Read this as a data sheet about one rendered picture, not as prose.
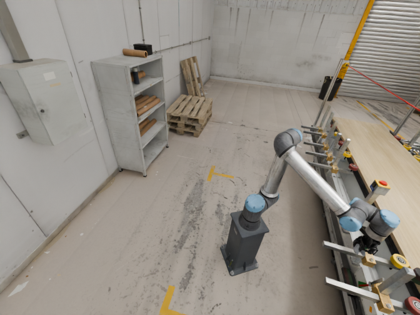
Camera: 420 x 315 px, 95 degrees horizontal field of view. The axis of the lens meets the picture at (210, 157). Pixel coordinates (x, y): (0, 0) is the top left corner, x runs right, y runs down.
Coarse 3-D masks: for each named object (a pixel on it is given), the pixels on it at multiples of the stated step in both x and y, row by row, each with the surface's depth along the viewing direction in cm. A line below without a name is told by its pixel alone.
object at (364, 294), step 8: (328, 280) 109; (336, 288) 108; (344, 288) 106; (352, 288) 106; (360, 296) 105; (368, 296) 103; (376, 296) 104; (392, 304) 101; (400, 304) 101; (408, 312) 100
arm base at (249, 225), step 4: (240, 216) 167; (240, 220) 164; (244, 220) 160; (260, 220) 164; (240, 224) 164; (244, 224) 160; (248, 224) 159; (252, 224) 158; (256, 224) 159; (260, 224) 164; (244, 228) 161; (248, 228) 160; (252, 228) 159; (256, 228) 160
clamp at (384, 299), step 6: (372, 288) 109; (378, 288) 106; (378, 294) 104; (384, 294) 104; (384, 300) 102; (390, 300) 102; (378, 306) 102; (384, 306) 99; (384, 312) 101; (390, 312) 100
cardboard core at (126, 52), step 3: (123, 51) 247; (126, 51) 246; (129, 51) 245; (132, 51) 244; (135, 51) 244; (138, 51) 243; (141, 51) 243; (144, 51) 243; (126, 54) 249; (129, 54) 247; (132, 54) 246; (135, 54) 246; (138, 54) 245; (141, 54) 244; (144, 54) 250
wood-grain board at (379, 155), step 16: (336, 128) 274; (352, 128) 272; (368, 128) 276; (384, 128) 280; (352, 144) 233; (368, 144) 236; (384, 144) 239; (400, 144) 242; (352, 160) 209; (368, 160) 207; (384, 160) 209; (400, 160) 211; (416, 160) 214; (368, 176) 183; (384, 176) 185; (400, 176) 187; (416, 176) 189; (400, 192) 168; (416, 192) 169; (384, 208) 151; (400, 208) 152; (416, 208) 154; (400, 224) 139; (416, 224) 140; (400, 240) 129; (416, 240) 129; (416, 256) 120
